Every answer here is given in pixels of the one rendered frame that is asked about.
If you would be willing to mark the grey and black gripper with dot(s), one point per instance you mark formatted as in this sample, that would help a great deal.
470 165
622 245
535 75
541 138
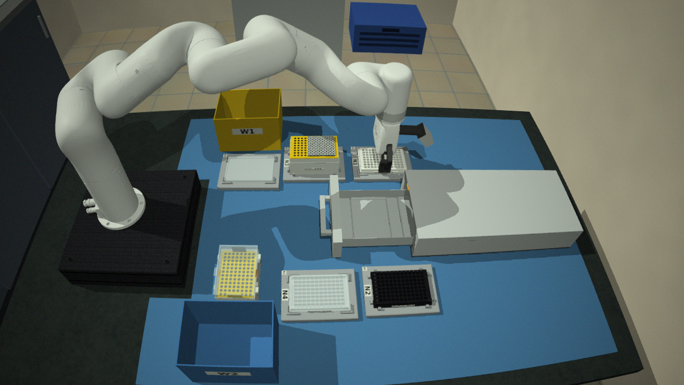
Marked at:
386 137

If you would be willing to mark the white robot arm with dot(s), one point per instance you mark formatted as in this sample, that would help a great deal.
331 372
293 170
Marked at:
115 82

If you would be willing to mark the blue open-top bin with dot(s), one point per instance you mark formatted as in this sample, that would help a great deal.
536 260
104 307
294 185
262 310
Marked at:
238 334

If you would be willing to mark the blue bench mat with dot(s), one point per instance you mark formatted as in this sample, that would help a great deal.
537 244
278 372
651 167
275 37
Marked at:
499 312

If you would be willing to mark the yellow open-top bin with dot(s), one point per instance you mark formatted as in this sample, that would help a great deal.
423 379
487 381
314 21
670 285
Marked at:
239 124

